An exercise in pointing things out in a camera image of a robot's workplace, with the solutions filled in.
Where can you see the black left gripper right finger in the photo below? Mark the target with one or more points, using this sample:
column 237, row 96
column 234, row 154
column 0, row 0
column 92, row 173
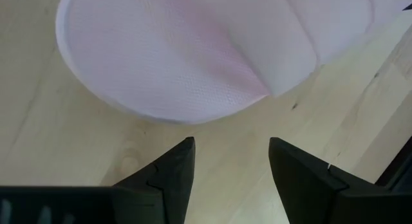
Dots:
column 299, row 179

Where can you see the pink slide sandal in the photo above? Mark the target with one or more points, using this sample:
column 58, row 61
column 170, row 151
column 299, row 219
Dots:
column 180, row 56

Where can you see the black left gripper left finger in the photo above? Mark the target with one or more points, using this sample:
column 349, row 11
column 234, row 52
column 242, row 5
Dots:
column 175, row 172

